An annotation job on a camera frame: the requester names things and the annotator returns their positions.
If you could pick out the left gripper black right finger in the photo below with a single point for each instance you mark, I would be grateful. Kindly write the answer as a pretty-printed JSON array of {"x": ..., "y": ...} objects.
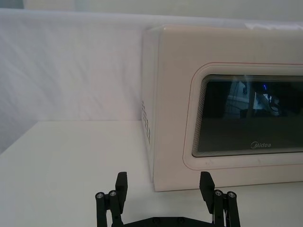
[{"x": 207, "y": 191}]

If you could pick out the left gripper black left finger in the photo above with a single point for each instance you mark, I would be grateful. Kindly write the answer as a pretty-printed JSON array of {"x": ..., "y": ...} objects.
[{"x": 121, "y": 189}]

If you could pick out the white table cloth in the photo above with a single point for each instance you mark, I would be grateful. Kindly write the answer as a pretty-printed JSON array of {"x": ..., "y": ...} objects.
[{"x": 71, "y": 170}]

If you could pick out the cream microwave oven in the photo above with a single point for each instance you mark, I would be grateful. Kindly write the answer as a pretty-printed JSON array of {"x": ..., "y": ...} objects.
[{"x": 175, "y": 101}]

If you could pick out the white curtain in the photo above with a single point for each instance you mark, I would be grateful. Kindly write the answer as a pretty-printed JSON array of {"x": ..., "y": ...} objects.
[{"x": 71, "y": 66}]

